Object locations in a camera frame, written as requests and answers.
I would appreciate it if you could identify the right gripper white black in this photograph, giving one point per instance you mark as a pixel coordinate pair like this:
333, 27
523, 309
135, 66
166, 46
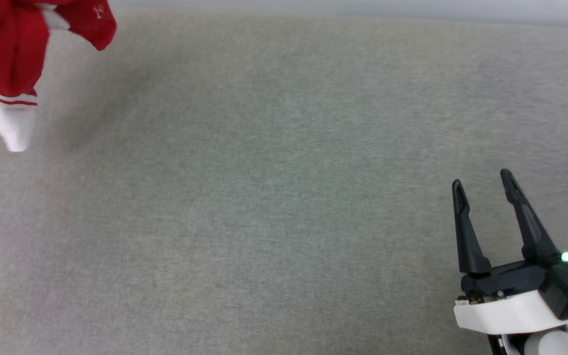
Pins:
511, 310

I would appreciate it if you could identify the red garment with white trim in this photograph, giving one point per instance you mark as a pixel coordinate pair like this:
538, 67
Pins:
13, 49

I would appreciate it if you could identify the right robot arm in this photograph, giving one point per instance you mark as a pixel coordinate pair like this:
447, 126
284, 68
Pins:
555, 345

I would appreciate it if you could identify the grey fabric sofa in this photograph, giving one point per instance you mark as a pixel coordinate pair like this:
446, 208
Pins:
264, 197

